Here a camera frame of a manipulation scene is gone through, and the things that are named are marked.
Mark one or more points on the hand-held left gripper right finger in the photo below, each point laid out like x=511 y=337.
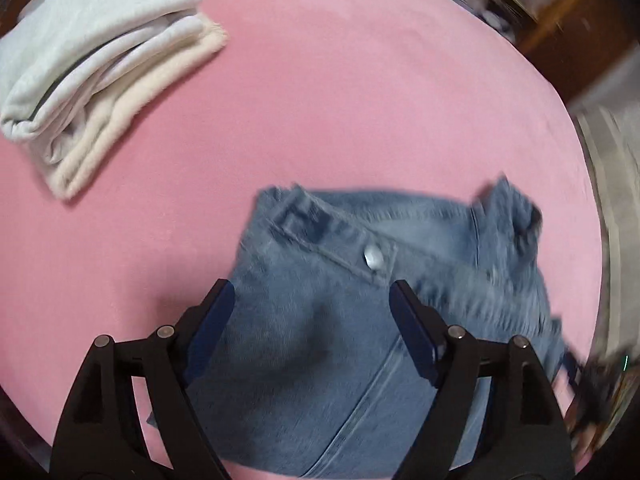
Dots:
x=415 y=340

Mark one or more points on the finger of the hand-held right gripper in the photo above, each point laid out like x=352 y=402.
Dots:
x=569 y=367

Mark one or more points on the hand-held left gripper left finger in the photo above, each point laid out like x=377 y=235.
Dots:
x=210 y=330

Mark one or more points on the blue denim jacket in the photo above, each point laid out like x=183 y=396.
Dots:
x=310 y=360

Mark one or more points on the cream folded garment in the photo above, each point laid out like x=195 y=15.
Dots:
x=130 y=110

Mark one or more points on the pink fleece bed blanket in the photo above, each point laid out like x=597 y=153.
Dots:
x=350 y=110

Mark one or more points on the white folded garment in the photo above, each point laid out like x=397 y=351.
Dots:
x=100 y=25

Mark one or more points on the wooden shelf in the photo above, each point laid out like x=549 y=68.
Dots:
x=565 y=15

